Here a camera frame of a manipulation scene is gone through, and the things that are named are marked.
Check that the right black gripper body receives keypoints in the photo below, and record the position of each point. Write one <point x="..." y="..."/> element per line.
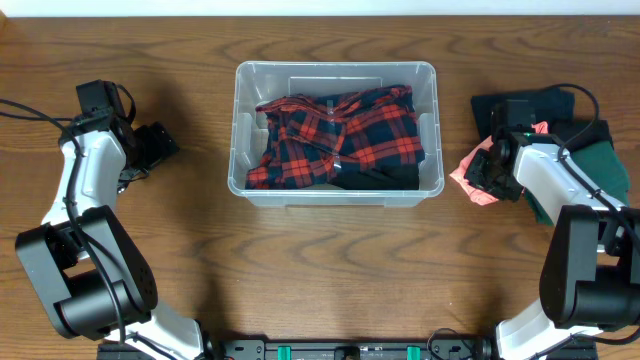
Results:
<point x="495" y="181"/>

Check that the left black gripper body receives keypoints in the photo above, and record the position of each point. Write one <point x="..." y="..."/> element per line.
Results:
<point x="157" y="145"/>

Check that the pink garment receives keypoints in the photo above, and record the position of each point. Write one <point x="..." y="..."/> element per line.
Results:
<point x="476" y="196"/>

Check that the black garment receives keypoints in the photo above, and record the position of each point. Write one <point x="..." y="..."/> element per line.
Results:
<point x="401" y="177"/>

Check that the red navy plaid shirt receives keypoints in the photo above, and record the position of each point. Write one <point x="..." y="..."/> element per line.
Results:
<point x="313" y="139"/>

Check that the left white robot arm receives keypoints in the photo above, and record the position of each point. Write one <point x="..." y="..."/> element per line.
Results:
<point x="88" y="274"/>

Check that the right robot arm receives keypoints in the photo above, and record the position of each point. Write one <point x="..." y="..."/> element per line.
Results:
<point x="589" y="283"/>

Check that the dark navy folded garment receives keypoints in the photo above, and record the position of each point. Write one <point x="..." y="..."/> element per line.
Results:
<point x="554" y="106"/>

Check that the black folded cloth right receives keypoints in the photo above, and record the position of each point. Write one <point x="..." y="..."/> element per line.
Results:
<point x="581" y="134"/>

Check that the dark green folded garment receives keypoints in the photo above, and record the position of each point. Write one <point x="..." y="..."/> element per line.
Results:
<point x="605" y="170"/>

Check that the clear plastic storage bin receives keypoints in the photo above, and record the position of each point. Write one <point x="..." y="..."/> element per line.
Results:
<point x="260" y="82"/>

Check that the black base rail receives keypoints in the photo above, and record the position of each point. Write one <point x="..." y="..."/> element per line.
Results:
<point x="440" y="347"/>

